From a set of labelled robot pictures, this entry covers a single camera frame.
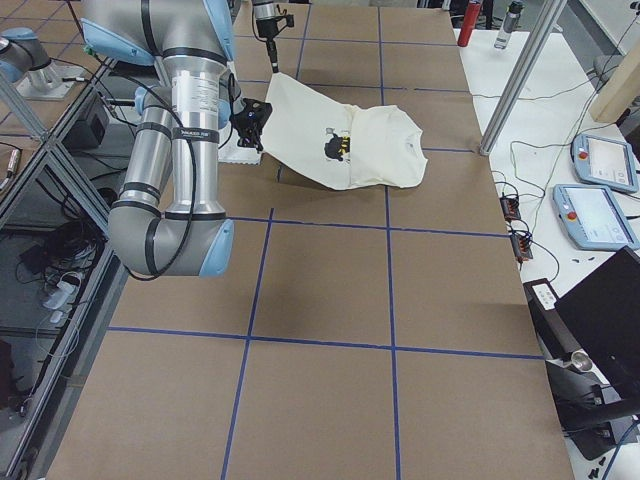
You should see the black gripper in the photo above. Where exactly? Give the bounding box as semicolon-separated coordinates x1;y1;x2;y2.
230;98;273;153
256;13;294;73

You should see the cream long-sleeve cat shirt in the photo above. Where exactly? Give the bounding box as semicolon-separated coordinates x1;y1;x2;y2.
261;73;427;190

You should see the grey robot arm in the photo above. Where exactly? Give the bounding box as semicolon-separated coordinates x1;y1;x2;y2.
252;0;295;73
82;1;271;281

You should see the red water bottle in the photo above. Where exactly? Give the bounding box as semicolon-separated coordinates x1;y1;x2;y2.
457;0;482;48

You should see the clear grey water bottle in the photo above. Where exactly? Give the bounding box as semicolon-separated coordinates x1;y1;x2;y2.
493;0;524;50

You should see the small orange circuit board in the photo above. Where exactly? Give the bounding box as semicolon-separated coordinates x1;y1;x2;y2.
499;195;521;222

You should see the far teach pendant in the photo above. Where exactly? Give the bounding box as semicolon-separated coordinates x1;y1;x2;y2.
571;133;639;193

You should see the teach pendant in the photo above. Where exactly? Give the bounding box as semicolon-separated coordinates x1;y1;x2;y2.
552;184;639;252
571;133;639;193

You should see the wooden beam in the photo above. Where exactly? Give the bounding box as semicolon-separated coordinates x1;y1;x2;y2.
590;42;639;123

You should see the near teach pendant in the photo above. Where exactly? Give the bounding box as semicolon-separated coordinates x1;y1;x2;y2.
552;184;639;252

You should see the aluminium side frame rack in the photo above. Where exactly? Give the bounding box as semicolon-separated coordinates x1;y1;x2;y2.
1;46;133;479

